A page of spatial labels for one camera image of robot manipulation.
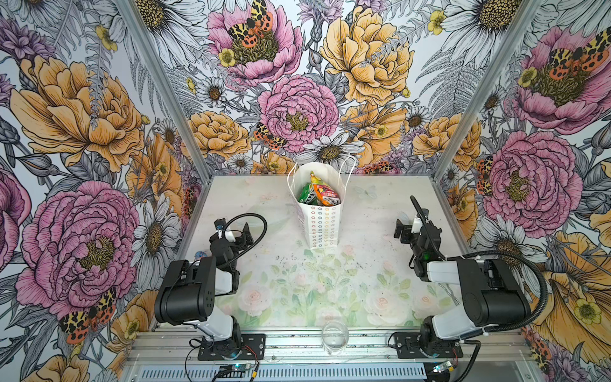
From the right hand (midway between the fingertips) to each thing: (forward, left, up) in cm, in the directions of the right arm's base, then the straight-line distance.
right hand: (409, 226), depth 94 cm
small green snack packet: (+7, +39, +12) cm, 42 cm away
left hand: (0, +67, +1) cm, 67 cm away
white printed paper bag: (-5, +35, +11) cm, 37 cm away
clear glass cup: (-35, +32, -9) cm, 48 cm away
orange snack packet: (+5, +32, +14) cm, 35 cm away
